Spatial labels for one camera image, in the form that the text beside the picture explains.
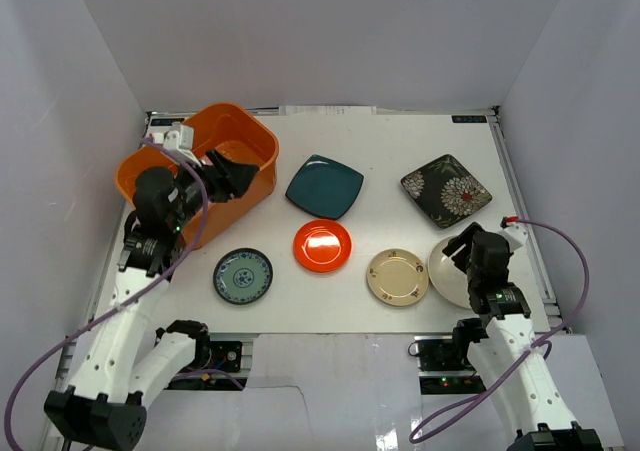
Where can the beige patterned round plate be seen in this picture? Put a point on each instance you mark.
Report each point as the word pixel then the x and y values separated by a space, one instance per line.
pixel 397 277

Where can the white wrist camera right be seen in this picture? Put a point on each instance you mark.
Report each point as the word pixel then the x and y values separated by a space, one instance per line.
pixel 515 234

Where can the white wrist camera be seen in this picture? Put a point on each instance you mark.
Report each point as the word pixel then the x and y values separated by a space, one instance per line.
pixel 515 234
pixel 178 141

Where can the blue white patterned plate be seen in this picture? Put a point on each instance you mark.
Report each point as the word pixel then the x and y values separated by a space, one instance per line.
pixel 243 276

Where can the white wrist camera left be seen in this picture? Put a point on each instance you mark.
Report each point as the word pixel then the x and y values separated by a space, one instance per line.
pixel 178 141

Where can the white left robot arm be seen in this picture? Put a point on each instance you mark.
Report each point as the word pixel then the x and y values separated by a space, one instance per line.
pixel 106 402

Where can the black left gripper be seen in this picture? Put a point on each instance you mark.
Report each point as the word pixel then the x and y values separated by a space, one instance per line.
pixel 215 176

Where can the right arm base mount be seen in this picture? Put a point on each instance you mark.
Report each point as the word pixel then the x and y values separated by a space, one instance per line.
pixel 442 370

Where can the black floral square plate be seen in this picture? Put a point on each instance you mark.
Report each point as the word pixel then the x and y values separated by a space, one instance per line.
pixel 445 191

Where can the white round plate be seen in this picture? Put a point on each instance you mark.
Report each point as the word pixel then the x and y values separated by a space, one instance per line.
pixel 447 279

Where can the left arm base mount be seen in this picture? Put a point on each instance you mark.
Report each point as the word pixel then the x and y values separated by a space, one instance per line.
pixel 225 366

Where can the orange round plate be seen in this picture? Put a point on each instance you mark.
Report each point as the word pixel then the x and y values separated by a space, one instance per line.
pixel 322 246

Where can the teal square plate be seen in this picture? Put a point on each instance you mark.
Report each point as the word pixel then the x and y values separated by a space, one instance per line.
pixel 324 188

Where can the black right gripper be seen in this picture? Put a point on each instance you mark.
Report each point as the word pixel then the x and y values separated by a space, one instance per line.
pixel 465 237

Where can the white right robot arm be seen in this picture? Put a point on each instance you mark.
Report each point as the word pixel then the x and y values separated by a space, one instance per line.
pixel 499 342

